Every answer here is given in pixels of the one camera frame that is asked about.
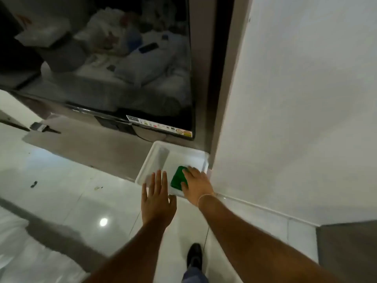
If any person's black shoe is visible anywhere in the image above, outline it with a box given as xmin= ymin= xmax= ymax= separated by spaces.
xmin=187 ymin=243 xmax=203 ymax=270

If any white plastic tray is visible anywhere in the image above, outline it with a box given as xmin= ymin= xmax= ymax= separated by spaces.
xmin=135 ymin=140 xmax=210 ymax=199

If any person's grey trouser leg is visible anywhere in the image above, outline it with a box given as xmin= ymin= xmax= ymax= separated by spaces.
xmin=181 ymin=266 xmax=209 ymax=283

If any green cloth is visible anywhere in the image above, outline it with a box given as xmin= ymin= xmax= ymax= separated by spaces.
xmin=170 ymin=165 xmax=190 ymax=192

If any person's left hand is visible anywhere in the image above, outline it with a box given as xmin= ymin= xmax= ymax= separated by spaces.
xmin=141 ymin=170 xmax=177 ymax=229

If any person's right hand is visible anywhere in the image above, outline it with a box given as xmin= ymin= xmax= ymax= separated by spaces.
xmin=180 ymin=166 xmax=216 ymax=207

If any person's right forearm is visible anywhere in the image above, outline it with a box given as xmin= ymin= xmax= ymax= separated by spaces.
xmin=197 ymin=193 xmax=342 ymax=283

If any thin wrist band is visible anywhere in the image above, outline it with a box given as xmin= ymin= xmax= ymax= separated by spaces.
xmin=196 ymin=193 xmax=216 ymax=208

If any black flat television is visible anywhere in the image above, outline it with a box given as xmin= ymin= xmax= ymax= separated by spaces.
xmin=0 ymin=0 xmax=196 ymax=141

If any person's left forearm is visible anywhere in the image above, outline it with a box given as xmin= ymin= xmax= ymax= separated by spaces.
xmin=83 ymin=218 xmax=174 ymax=283

